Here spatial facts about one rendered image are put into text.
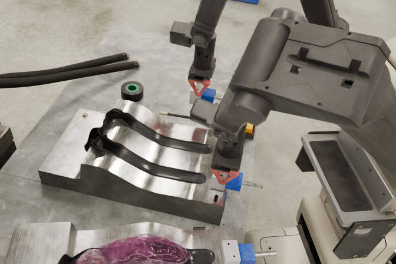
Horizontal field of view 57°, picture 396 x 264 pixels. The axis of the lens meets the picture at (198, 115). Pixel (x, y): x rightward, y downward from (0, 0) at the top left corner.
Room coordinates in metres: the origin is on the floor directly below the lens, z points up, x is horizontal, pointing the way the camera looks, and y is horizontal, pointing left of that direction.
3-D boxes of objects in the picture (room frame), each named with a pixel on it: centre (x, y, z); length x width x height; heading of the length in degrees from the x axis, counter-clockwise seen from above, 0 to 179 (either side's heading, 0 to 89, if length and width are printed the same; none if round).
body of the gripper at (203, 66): (0.90, 0.01, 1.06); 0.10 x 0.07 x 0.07; 173
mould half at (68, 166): (0.68, 0.14, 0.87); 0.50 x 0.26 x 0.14; 84
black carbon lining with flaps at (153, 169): (0.66, 0.12, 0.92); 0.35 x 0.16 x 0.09; 84
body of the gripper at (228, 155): (0.59, -0.08, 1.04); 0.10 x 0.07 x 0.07; 174
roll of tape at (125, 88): (1.00, 0.25, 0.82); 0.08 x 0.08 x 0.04
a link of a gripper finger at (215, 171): (0.58, -0.09, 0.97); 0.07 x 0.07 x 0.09; 84
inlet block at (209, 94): (0.89, -0.03, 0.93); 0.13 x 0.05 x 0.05; 83
